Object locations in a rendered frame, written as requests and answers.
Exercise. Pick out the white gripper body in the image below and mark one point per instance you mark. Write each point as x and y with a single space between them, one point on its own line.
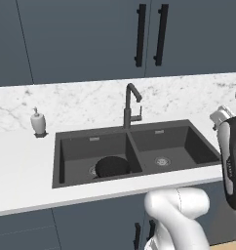
220 114

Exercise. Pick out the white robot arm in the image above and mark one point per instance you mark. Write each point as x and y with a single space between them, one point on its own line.
175 208

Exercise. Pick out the dark grey double sink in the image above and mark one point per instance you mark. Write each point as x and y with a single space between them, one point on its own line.
175 146

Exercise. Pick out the dark grey sink tap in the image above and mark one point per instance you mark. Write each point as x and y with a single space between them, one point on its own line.
127 104

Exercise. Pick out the blue-grey base cupboard door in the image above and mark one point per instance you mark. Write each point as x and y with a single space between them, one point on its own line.
97 224
220 224

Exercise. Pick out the white soap dispenser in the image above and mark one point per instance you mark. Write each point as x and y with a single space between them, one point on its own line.
38 123

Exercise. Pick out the blue-grey drawer front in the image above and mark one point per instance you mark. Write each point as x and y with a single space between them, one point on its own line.
22 223

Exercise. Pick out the wide blue-grey wall cupboard door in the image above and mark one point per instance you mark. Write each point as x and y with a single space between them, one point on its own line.
84 39

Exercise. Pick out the narrow blue-grey wall cupboard door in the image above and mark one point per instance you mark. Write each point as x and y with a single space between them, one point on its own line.
7 39

